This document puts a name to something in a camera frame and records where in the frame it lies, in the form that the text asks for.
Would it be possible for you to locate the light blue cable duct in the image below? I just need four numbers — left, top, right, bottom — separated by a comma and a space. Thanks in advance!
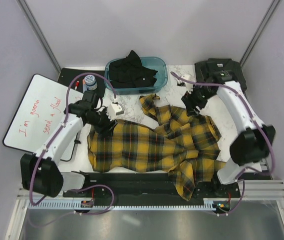
27, 199, 221, 211

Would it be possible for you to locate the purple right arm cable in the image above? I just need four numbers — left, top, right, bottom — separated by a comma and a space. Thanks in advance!
169, 71, 276, 217

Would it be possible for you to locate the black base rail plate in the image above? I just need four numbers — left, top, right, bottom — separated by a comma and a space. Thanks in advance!
61, 171, 242, 206

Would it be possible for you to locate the folded dark striped shirt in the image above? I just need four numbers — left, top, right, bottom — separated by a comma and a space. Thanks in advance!
194, 58, 247, 91

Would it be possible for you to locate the teal plastic bin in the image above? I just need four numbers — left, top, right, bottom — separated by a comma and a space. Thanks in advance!
104, 53, 168, 95

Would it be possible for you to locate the yellow plaid long sleeve shirt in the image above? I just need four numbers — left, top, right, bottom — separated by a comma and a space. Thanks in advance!
87, 94, 225, 201

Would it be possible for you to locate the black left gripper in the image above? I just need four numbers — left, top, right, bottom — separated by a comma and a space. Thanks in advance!
87, 106, 118, 138

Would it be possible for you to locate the black mat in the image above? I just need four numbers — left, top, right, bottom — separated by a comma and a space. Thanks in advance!
57, 68, 106, 97

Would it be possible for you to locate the aluminium frame rail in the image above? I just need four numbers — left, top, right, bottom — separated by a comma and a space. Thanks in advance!
16, 178, 284, 201

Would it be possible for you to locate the small blue white jar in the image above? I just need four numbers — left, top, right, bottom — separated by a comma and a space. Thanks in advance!
84, 74, 97, 91

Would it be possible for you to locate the red whiteboard marker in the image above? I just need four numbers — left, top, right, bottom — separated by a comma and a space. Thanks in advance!
74, 81, 79, 90

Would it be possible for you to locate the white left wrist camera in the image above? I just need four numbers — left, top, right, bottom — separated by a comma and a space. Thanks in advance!
107, 102, 125, 119

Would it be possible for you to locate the white dry-erase board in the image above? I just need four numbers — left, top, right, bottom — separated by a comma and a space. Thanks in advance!
2, 73, 88, 161

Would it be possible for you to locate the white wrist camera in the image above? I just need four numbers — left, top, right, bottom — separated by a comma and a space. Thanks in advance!
177, 74, 195, 88
107, 102, 125, 119

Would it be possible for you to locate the blue orange eraser stick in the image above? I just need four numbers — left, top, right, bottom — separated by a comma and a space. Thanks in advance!
82, 79, 87, 93

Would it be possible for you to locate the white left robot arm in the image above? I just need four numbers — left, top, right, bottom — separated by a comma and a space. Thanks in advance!
20, 91, 124, 198

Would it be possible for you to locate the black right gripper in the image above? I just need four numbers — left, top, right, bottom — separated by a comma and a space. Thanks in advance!
181, 83, 215, 117

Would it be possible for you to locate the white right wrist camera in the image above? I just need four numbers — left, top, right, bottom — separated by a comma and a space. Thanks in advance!
177, 74, 195, 88

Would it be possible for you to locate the black shirt in bin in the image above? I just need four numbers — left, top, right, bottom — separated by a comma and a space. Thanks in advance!
109, 50, 158, 89

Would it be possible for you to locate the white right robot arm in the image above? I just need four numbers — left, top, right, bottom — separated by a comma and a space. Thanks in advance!
171, 58, 276, 197

